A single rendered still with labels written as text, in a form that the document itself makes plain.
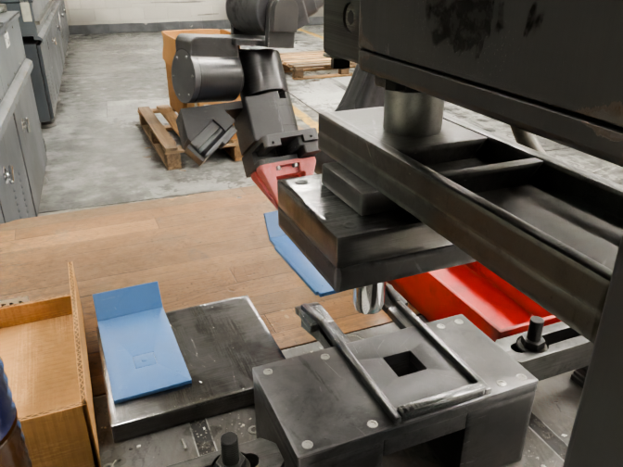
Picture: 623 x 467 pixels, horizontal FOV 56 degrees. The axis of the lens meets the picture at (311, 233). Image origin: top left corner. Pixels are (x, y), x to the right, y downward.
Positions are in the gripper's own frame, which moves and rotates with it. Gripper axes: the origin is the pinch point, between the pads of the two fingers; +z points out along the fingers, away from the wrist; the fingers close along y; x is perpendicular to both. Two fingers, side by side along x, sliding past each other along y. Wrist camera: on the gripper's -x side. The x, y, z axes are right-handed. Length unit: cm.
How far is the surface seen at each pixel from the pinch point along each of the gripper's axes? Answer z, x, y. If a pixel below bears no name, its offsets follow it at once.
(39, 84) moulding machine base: -174, -27, -410
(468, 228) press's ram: 5.3, -6.9, 41.4
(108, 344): 8.4, -22.9, 0.1
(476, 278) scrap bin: 12.4, 21.9, 0.3
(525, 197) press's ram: 4.5, -2.1, 39.9
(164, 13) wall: -474, 193, -930
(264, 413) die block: 15.7, -13.1, 18.8
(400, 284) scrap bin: 10.6, 11.4, -0.1
